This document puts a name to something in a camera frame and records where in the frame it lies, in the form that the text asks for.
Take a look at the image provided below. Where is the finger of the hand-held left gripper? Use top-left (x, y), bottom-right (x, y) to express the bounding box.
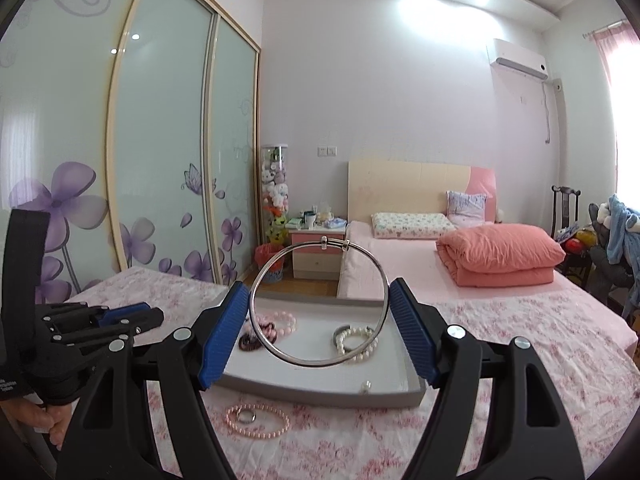
top-left (107, 308), bottom-right (166, 346)
top-left (95, 302), bottom-right (152, 328)

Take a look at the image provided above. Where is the grey office chair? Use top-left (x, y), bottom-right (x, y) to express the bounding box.
top-left (587, 202), bottom-right (640, 306)

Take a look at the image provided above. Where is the thin silver bangle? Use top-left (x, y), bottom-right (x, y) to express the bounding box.
top-left (248, 236), bottom-right (390, 367)

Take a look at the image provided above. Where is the person's left hand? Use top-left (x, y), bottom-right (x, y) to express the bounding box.
top-left (15, 394), bottom-right (77, 452)

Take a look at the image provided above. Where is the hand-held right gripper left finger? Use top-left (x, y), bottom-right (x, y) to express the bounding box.
top-left (55, 280), bottom-right (251, 480)

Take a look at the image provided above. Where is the bed with pink sheet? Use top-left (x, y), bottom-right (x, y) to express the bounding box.
top-left (337, 220), bottom-right (633, 343)

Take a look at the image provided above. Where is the white air conditioner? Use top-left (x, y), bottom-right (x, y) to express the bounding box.
top-left (487, 37), bottom-right (549, 81)

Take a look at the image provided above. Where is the waste basket with red bag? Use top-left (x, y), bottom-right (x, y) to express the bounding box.
top-left (255, 242), bottom-right (286, 283)

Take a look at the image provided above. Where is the pink pearl bracelet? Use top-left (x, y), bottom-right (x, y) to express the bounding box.
top-left (226, 402), bottom-right (291, 440)

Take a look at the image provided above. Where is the pink floral tablecloth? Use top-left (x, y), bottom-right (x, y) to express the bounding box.
top-left (65, 265), bottom-right (640, 480)

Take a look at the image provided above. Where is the blue garment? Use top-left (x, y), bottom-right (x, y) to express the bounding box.
top-left (602, 195), bottom-right (640, 266)

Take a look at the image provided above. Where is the white pearl bracelet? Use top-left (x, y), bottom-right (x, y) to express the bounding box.
top-left (336, 326), bottom-right (379, 363)

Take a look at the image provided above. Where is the purple and white pillow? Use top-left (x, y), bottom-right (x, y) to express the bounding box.
top-left (446, 190), bottom-right (488, 226)

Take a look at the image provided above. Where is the grey shallow cardboard tray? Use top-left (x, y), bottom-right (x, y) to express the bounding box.
top-left (215, 292), bottom-right (428, 408)

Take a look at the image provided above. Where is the wide silver cuff bracelet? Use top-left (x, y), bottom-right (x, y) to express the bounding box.
top-left (332, 325), bottom-right (376, 348)

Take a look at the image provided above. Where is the dark wooden chair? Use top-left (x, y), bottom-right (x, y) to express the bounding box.
top-left (551, 185), bottom-right (583, 241)

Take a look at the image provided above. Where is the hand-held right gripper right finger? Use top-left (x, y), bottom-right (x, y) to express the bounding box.
top-left (389, 277), bottom-right (586, 480)

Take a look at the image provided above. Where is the pink and white nightstand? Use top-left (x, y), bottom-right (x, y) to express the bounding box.
top-left (286, 225), bottom-right (347, 281)

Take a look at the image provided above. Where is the folded pink quilt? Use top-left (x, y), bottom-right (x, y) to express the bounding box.
top-left (435, 224), bottom-right (567, 288)

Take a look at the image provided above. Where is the floral print pillow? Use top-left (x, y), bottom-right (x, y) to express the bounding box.
top-left (371, 211), bottom-right (451, 239)

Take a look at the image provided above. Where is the pink bead flower bracelet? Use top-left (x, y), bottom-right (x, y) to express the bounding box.
top-left (255, 311), bottom-right (297, 341)

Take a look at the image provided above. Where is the pink curtain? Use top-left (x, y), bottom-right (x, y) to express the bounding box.
top-left (587, 20), bottom-right (640, 196)

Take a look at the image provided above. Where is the dark red bead necklace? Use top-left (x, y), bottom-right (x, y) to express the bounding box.
top-left (238, 322), bottom-right (281, 353)

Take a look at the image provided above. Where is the beige and pink headboard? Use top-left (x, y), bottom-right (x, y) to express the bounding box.
top-left (347, 159), bottom-right (498, 226)

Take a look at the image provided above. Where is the clear tube of plush toys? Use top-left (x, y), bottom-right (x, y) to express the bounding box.
top-left (260, 144), bottom-right (290, 246)

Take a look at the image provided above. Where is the sliding wardrobe with purple flowers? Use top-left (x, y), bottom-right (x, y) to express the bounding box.
top-left (0, 0), bottom-right (263, 306)

